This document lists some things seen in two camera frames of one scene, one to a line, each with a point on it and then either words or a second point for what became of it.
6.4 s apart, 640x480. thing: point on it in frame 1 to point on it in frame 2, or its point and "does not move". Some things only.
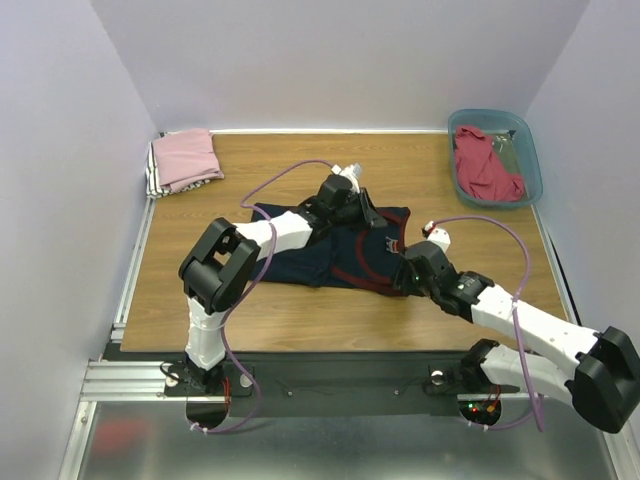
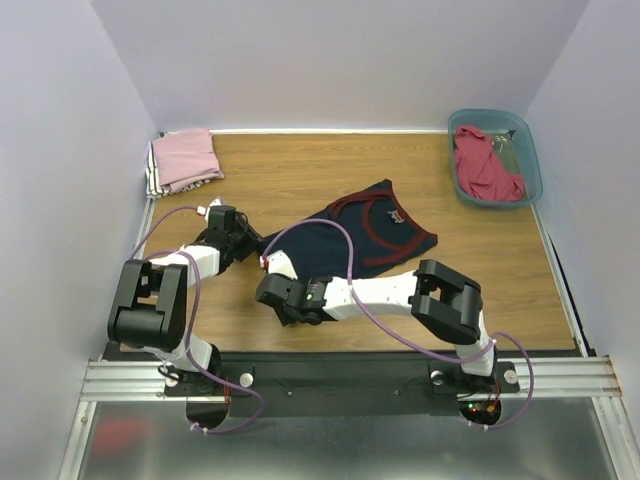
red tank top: [479, 170] does not move
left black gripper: [368, 213] to [253, 241]
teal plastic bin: [499, 119] does not move
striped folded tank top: [153, 189] does not move
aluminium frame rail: [137, 382] does not move
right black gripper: [405, 279] to [272, 293]
